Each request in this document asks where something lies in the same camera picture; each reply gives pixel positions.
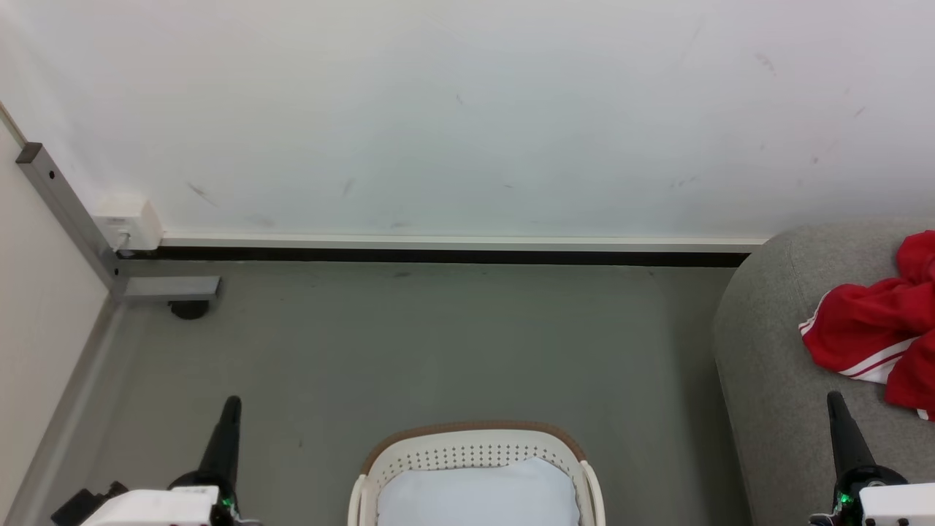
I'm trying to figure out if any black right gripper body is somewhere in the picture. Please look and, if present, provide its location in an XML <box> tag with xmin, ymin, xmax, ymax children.
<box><xmin>809</xmin><ymin>465</ymin><xmax>910</xmax><ymax>526</ymax></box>

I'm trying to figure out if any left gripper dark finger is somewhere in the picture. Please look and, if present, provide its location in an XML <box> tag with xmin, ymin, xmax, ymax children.
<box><xmin>197</xmin><ymin>395</ymin><xmax>243</xmax><ymax>486</ymax></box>

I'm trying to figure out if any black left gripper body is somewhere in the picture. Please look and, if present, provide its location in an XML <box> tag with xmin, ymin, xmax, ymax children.
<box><xmin>168</xmin><ymin>471</ymin><xmax>255</xmax><ymax>526</ymax></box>

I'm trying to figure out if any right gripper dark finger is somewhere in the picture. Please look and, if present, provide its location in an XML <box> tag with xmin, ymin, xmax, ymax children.
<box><xmin>827</xmin><ymin>391</ymin><xmax>879</xmax><ymax>477</ymax></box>

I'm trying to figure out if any red clothing with white stripes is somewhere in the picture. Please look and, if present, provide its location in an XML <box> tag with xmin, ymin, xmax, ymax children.
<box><xmin>798</xmin><ymin>230</ymin><xmax>935</xmax><ymax>422</ymax></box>

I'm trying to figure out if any white laundry basket brown rim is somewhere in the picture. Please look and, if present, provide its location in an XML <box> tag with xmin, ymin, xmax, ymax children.
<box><xmin>348</xmin><ymin>420</ymin><xmax>607</xmax><ymax>526</ymax></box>

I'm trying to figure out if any grey fabric sofa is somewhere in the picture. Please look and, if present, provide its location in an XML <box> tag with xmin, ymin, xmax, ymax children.
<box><xmin>712</xmin><ymin>217</ymin><xmax>935</xmax><ymax>526</ymax></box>

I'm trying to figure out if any beige partition panel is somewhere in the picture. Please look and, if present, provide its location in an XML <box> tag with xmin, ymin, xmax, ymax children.
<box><xmin>0</xmin><ymin>102</ymin><xmax>112</xmax><ymax>512</ymax></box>

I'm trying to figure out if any light blue cloth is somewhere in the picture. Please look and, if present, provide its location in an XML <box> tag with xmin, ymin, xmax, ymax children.
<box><xmin>376</xmin><ymin>457</ymin><xmax>582</xmax><ymax>526</ymax></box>

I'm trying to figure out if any white and black baseboard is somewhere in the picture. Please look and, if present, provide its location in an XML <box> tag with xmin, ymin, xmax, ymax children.
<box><xmin>117</xmin><ymin>233</ymin><xmax>772</xmax><ymax>268</ymax></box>

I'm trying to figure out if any white wall socket box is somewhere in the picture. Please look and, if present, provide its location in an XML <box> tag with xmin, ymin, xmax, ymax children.
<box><xmin>93</xmin><ymin>194</ymin><xmax>164</xmax><ymax>254</ymax></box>

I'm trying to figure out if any grey metal frame leg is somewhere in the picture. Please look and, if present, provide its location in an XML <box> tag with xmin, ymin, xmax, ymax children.
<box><xmin>4</xmin><ymin>142</ymin><xmax>221</xmax><ymax>526</ymax></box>

